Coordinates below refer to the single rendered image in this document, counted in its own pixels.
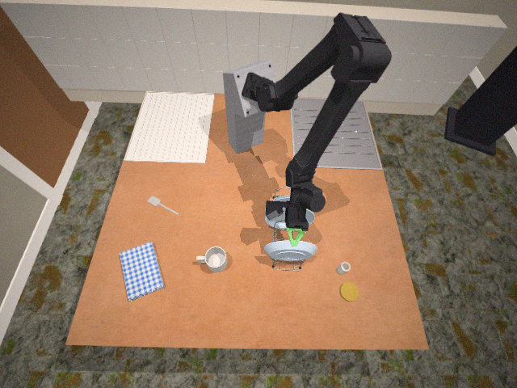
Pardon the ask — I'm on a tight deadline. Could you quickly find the white ribbed draining mat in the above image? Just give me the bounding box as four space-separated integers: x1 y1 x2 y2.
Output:
124 91 215 163

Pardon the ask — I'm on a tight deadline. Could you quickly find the white mug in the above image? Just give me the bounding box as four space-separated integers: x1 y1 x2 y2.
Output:
196 247 227 272

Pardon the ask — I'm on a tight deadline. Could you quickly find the white tiled wall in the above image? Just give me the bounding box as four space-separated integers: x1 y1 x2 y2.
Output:
0 0 507 116

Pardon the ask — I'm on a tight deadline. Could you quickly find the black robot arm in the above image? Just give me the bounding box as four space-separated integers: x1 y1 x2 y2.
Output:
242 12 392 221

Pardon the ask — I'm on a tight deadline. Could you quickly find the blue checkered towel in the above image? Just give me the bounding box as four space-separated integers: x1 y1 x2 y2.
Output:
120 242 165 301

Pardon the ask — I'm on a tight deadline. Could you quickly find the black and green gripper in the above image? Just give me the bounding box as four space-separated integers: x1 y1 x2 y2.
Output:
285 205 309 247

